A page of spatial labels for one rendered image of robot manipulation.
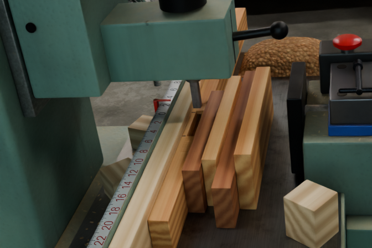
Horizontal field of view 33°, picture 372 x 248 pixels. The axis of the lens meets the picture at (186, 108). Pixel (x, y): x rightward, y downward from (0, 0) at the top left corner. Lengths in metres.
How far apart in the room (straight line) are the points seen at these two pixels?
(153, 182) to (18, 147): 0.17
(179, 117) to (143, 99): 2.21
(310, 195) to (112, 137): 0.50
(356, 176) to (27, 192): 0.36
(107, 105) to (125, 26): 2.28
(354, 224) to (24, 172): 0.36
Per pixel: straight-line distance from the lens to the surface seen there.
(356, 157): 0.64
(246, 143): 0.63
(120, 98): 2.99
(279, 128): 0.78
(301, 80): 0.67
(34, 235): 0.78
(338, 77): 0.67
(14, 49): 0.69
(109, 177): 0.84
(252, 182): 0.63
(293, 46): 0.91
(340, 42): 0.69
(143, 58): 0.69
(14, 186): 0.74
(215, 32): 0.66
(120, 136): 1.02
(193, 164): 0.63
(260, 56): 0.91
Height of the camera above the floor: 1.29
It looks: 27 degrees down
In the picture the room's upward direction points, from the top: 9 degrees counter-clockwise
